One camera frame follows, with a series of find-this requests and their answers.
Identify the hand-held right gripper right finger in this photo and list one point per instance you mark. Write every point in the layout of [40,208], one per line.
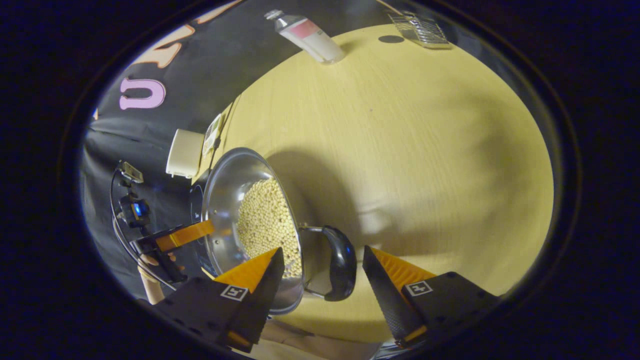
[387,300]

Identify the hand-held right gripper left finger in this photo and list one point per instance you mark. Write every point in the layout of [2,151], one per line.
[262,300]

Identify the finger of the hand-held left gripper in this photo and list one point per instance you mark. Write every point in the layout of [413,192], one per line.
[185,235]

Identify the black induction cooktop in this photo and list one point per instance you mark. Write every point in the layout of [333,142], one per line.
[195,200]

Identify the white toaster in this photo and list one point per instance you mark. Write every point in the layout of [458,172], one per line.
[185,154]

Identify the pile of yellow soybeans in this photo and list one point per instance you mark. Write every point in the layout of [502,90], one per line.
[267,225]

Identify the white divided dish of beans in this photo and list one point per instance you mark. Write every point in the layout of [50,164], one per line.
[213,135]

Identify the clear bottle with pink label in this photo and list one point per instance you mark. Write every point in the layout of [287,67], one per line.
[315,40]

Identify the small black round lid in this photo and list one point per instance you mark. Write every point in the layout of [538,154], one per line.
[391,39]

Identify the ribbed glass cup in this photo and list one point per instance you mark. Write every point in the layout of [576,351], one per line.
[422,32]

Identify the wooden stick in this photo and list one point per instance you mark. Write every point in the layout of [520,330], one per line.
[392,7]

